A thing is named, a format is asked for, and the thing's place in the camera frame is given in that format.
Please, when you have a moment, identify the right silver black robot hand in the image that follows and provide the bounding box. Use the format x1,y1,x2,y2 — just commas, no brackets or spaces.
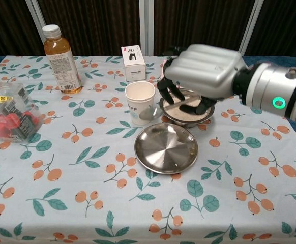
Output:
157,44,248,116

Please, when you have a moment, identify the metal spoon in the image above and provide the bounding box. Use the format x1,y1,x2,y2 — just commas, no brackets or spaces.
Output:
138,104,187,121

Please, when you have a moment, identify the steel bowl of rice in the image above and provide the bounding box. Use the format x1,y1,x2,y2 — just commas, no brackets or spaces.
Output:
159,88,215,129

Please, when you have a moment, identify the white paper cup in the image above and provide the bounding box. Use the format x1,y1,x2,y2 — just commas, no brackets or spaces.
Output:
125,81,156,126

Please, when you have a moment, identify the pink wet wipes pack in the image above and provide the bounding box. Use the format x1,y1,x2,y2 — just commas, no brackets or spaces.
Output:
160,57,175,89

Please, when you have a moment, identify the dark partition screen panel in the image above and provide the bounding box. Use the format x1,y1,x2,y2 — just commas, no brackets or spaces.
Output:
25,0,155,57
142,0,263,58
239,0,296,64
0,0,47,62

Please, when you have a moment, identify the white cardboard product box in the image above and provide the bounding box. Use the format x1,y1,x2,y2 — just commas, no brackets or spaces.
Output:
121,45,146,82

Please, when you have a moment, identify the steel plate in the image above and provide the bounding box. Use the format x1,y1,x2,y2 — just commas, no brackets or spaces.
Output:
134,123,199,175

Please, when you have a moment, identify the amber tea bottle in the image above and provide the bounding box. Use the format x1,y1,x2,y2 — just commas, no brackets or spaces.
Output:
41,24,83,94

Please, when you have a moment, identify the floral printed tablecloth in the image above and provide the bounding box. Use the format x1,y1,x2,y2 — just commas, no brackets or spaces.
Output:
0,55,296,244

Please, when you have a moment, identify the clear box with red items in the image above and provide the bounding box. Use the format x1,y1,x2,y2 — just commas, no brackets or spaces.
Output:
0,81,45,143

